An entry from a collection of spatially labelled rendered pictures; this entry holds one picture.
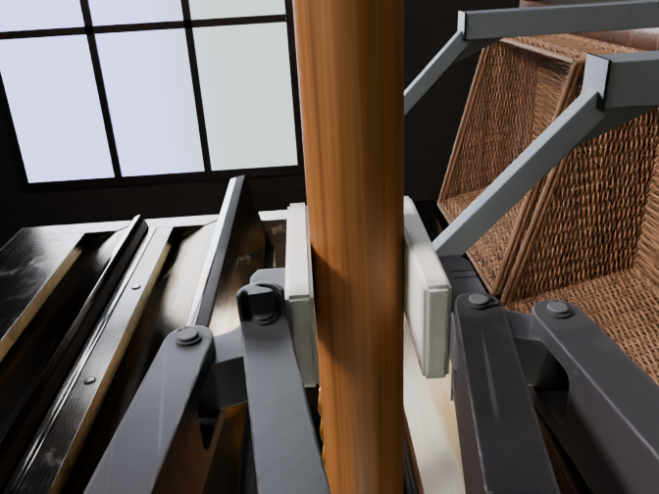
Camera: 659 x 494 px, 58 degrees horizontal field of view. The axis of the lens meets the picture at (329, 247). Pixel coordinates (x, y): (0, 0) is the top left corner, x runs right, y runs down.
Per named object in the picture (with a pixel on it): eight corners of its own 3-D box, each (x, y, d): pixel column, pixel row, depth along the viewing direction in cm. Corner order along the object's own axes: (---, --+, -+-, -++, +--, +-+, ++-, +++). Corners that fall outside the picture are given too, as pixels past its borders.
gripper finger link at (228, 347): (292, 410, 15) (172, 419, 15) (292, 307, 19) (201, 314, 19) (287, 361, 14) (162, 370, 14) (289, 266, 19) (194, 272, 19)
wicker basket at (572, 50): (622, 293, 124) (490, 302, 124) (528, 200, 175) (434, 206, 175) (664, 49, 104) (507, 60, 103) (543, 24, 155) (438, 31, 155)
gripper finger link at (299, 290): (320, 388, 17) (293, 391, 17) (313, 273, 23) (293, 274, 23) (313, 296, 15) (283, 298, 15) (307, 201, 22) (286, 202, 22)
